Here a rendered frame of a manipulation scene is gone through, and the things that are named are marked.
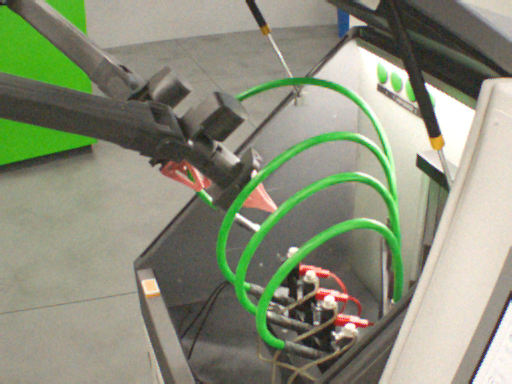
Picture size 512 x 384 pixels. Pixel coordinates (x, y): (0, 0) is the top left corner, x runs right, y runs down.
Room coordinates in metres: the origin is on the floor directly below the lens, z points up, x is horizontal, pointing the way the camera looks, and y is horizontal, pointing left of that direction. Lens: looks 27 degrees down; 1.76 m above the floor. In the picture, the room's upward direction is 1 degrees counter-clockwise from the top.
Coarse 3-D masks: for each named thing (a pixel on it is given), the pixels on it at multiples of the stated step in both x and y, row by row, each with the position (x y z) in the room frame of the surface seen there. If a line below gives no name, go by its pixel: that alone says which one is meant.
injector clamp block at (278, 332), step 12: (276, 312) 1.01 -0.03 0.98; (300, 312) 1.00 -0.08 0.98; (276, 336) 0.93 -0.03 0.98; (288, 336) 0.93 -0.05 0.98; (276, 348) 0.93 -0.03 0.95; (276, 360) 0.93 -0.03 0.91; (288, 360) 0.87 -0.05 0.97; (300, 360) 0.86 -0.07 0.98; (288, 372) 0.87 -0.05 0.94; (312, 372) 0.82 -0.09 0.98
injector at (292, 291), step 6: (288, 252) 1.00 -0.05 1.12; (300, 264) 0.99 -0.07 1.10; (294, 270) 0.98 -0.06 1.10; (288, 276) 0.98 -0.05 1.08; (294, 276) 0.98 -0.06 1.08; (300, 276) 0.99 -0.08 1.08; (282, 282) 0.98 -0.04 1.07; (288, 282) 0.98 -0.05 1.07; (288, 288) 0.98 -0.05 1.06; (294, 288) 0.98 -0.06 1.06; (288, 294) 0.99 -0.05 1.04; (294, 294) 0.98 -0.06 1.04; (288, 312) 0.99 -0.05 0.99; (294, 312) 0.98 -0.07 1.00; (294, 318) 0.98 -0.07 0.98
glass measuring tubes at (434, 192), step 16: (416, 160) 1.06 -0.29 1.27; (432, 160) 1.02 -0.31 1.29; (432, 176) 1.00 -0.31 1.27; (432, 192) 1.01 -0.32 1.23; (448, 192) 0.97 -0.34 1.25; (432, 208) 1.01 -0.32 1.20; (416, 224) 1.05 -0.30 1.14; (432, 224) 1.01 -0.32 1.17; (416, 240) 1.04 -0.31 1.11; (432, 240) 1.01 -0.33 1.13; (416, 256) 1.04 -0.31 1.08; (416, 272) 1.04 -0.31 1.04
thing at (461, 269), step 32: (480, 96) 0.68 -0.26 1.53; (480, 128) 0.67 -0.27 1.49; (480, 160) 0.64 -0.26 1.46; (480, 192) 0.63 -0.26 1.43; (448, 224) 0.66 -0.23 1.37; (480, 224) 0.61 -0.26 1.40; (448, 256) 0.63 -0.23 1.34; (480, 256) 0.59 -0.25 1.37; (416, 288) 0.66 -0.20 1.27; (448, 288) 0.61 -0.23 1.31; (480, 288) 0.56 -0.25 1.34; (416, 320) 0.65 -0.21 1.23; (448, 320) 0.59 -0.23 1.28; (416, 352) 0.61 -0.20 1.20; (448, 352) 0.56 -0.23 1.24
